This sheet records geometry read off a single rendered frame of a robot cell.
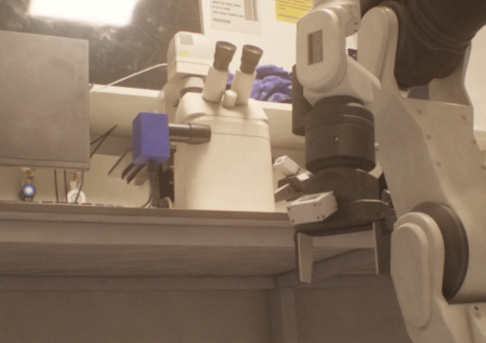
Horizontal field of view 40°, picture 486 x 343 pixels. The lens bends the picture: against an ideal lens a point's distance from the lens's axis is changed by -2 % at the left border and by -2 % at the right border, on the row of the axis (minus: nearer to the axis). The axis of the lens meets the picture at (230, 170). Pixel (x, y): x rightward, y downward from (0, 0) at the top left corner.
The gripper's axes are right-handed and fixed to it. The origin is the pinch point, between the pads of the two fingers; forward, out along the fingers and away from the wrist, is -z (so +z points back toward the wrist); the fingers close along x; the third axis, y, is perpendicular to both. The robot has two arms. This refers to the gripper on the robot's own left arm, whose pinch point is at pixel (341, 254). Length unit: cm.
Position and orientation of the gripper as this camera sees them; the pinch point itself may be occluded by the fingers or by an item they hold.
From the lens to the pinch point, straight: 83.2
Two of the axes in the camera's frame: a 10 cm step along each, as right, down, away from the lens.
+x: -7.8, 1.7, 6.0
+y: -6.2, -2.6, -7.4
